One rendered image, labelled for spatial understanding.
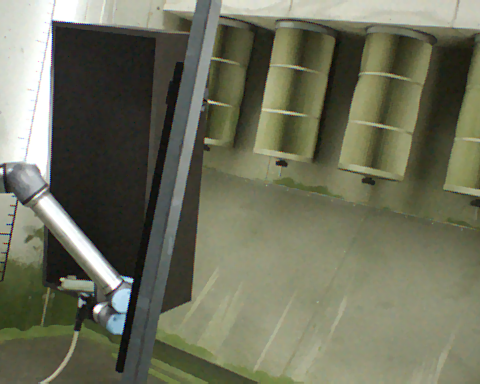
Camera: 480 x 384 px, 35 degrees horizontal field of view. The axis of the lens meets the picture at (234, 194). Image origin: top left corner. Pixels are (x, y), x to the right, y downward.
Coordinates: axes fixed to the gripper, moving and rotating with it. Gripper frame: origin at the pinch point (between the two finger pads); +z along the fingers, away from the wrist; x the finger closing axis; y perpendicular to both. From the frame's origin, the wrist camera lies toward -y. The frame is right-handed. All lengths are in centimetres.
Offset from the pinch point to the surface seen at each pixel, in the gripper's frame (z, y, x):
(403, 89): -26, -119, 127
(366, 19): -8, -148, 110
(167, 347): 48, 39, 77
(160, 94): -20, -87, 4
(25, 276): 97, 19, 10
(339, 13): 7, -150, 105
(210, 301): 46, 11, 95
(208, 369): 20, 40, 86
